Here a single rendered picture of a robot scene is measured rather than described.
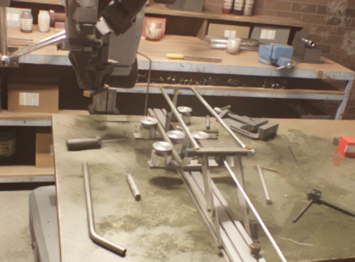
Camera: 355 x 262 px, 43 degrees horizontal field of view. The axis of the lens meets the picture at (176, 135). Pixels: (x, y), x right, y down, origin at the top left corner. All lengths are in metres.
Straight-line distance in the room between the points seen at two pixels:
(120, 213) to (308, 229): 0.43
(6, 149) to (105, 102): 1.13
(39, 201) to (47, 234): 0.25
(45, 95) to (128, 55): 0.95
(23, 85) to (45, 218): 0.80
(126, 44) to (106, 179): 0.69
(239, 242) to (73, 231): 0.33
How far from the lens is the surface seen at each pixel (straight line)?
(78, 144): 1.25
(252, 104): 3.37
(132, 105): 3.07
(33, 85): 2.54
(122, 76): 1.72
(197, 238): 0.96
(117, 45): 1.68
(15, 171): 2.72
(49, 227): 2.02
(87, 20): 1.06
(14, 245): 2.35
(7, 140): 2.77
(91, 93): 1.36
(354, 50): 4.07
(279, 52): 2.71
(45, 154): 2.72
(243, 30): 3.30
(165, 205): 1.05
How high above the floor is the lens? 1.44
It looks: 23 degrees down
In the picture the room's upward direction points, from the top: 8 degrees clockwise
